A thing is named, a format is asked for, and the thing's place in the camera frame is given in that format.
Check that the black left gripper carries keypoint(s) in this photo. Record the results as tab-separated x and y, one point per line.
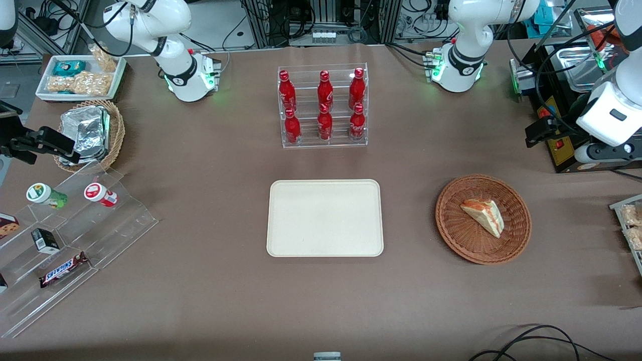
563	127

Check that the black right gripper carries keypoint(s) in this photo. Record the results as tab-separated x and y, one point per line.
10	131

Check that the triangular sandwich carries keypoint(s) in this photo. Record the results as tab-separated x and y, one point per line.
484	215

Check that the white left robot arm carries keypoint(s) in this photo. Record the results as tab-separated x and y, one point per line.
469	30

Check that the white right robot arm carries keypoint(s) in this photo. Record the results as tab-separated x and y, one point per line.
150	25

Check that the white rectangular snack tray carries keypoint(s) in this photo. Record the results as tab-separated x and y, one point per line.
47	75

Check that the oval wicker basket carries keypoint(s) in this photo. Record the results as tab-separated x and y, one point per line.
116	135

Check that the round brown wicker basket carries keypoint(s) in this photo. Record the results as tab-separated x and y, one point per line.
454	225

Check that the cream rectangular plastic tray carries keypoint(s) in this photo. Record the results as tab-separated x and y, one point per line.
325	218

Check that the green yogurt drink bottle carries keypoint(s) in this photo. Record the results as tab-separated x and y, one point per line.
42	194

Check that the silver foil packs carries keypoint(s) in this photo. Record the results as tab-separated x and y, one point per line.
88	133

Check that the clear bagged pastry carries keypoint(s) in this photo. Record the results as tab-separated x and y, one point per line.
633	225

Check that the brown white snack box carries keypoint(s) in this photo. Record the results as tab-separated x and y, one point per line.
7	225

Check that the large clear nut bag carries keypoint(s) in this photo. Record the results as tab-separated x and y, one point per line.
83	84

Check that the steel appliance pan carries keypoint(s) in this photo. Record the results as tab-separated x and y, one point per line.
577	65

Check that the teal snack packet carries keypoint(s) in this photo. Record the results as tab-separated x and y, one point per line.
70	67

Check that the red yogurt drink bottle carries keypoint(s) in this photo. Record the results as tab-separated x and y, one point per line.
99	194

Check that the small black carton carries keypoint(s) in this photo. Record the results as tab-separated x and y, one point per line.
45	240

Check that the small clear nut bag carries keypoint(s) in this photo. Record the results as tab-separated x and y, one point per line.
104	57

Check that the clear acrylic stepped display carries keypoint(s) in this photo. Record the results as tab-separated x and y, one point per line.
115	230

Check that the brown Snickers bar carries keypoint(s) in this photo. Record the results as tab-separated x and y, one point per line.
62	271

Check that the red cola bottle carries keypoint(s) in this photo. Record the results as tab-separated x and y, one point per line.
292	129
325	125
287	93
325	90
356	89
357	125

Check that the clear acrylic bottle rack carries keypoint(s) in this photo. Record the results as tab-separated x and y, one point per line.
306	140

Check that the small grey device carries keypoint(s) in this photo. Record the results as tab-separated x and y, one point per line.
327	356

